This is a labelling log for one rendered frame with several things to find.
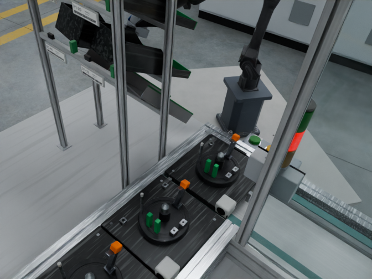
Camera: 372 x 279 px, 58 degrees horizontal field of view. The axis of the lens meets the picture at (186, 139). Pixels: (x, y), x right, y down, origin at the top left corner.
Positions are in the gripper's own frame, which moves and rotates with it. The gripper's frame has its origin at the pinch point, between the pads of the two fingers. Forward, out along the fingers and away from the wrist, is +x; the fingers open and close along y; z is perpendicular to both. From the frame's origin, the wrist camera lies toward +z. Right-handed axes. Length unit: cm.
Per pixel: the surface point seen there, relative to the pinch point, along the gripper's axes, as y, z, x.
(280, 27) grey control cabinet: -130, -165, -214
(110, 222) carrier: 42, -24, 43
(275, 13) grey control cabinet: -138, -151, -214
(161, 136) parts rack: 24.1, -26.2, 15.3
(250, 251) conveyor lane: 68, -34, 18
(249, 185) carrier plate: 52, -36, 3
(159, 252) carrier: 56, -27, 37
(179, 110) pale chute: 21.7, -23.1, 5.5
